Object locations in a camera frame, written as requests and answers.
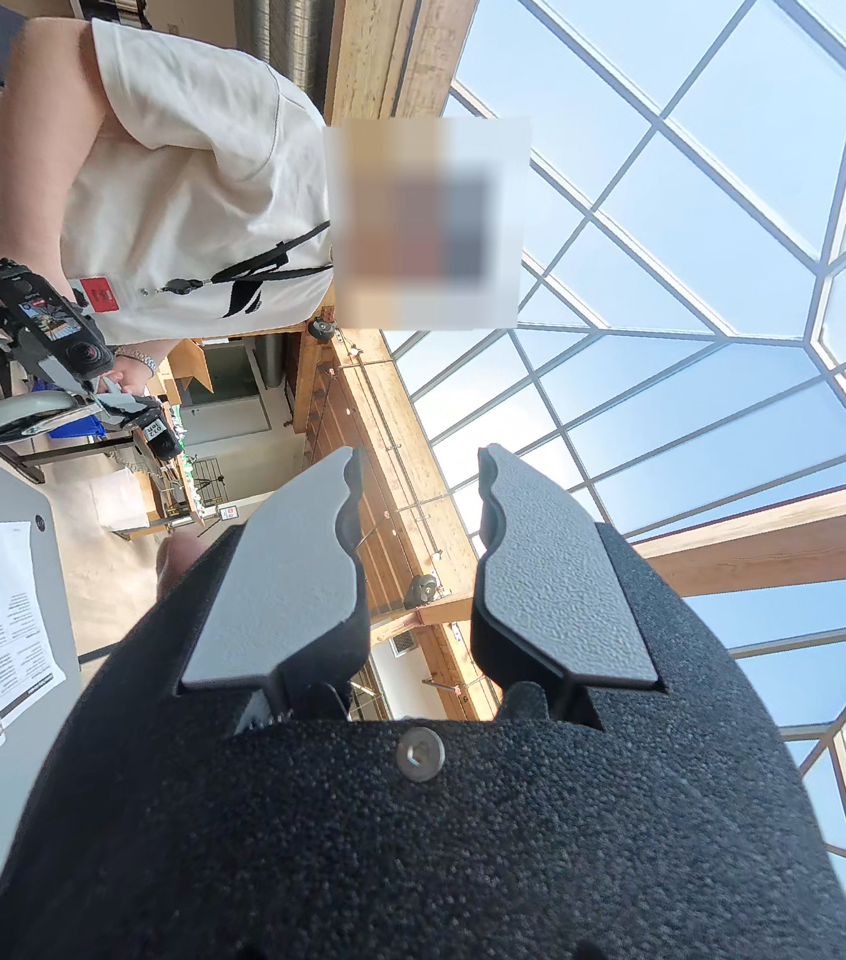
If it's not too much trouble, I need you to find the metal ventilation duct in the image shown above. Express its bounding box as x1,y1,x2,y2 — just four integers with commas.
234,0,349,91

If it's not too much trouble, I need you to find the person's left hand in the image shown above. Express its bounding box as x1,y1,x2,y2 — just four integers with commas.
156,532,208,599

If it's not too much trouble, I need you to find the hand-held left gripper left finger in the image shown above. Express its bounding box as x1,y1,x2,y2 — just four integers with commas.
180,447,373,735

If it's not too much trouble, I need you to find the large grey wheel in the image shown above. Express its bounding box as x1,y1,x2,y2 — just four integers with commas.
0,390,81,449

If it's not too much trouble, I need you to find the wooden roof beam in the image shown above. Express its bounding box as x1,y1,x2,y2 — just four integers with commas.
631,474,846,599

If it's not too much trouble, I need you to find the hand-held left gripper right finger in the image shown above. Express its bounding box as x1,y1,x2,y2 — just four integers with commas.
471,443,661,730

